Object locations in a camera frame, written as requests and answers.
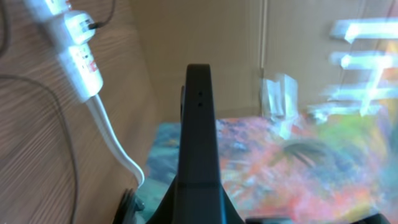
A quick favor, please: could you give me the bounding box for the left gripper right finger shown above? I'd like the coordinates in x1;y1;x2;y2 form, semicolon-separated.
221;189;245;224

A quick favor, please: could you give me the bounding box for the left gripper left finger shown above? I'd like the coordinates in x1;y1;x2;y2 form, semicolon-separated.
146;177;176;224

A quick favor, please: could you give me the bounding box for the blue screen Galaxy smartphone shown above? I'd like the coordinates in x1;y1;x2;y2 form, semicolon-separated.
173;64;226;224

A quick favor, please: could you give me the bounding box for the white power strip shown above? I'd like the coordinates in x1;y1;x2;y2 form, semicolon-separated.
24;0;103;103

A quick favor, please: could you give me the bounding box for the black charger cable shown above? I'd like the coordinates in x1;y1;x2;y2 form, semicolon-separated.
0;0;118;224

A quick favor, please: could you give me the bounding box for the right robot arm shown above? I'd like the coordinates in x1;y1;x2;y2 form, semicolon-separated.
245;213;392;224

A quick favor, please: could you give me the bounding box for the white charger adapter plug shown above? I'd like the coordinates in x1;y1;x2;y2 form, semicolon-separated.
63;11;95;45

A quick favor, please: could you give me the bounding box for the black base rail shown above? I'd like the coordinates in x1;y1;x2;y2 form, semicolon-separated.
113;189;145;224

